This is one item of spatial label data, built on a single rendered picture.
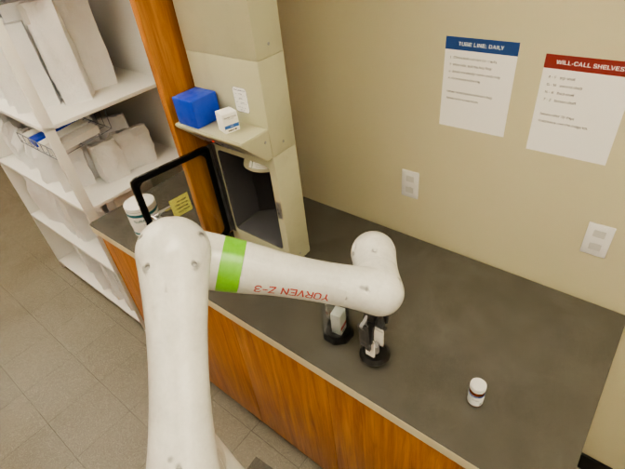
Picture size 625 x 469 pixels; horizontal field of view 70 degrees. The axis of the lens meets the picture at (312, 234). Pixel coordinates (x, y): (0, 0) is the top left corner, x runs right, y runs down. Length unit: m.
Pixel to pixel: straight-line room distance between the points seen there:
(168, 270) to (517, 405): 1.00
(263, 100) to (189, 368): 0.85
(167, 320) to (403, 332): 0.90
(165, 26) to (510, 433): 1.52
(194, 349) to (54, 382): 2.33
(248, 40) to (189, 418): 0.96
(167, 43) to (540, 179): 1.23
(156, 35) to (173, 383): 1.11
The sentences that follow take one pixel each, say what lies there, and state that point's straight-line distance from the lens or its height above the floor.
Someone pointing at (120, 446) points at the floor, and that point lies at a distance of 2.62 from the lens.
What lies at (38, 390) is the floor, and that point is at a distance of 3.08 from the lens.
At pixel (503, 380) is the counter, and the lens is 1.43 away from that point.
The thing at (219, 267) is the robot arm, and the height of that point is 1.51.
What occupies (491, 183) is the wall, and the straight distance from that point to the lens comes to 1.59.
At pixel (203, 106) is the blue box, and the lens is 1.49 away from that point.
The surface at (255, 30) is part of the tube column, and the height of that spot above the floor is 1.79.
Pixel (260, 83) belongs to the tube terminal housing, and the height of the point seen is 1.65.
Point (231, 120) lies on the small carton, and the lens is 1.42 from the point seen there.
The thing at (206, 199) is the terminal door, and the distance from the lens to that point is 1.73.
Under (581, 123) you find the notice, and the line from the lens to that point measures 1.43.
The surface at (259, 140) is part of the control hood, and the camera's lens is 1.39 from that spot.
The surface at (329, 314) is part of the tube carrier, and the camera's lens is 1.35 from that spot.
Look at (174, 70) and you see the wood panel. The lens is 1.62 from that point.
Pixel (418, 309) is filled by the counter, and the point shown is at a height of 0.94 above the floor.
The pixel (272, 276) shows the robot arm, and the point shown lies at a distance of 0.91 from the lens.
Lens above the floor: 2.09
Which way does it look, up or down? 38 degrees down
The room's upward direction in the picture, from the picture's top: 7 degrees counter-clockwise
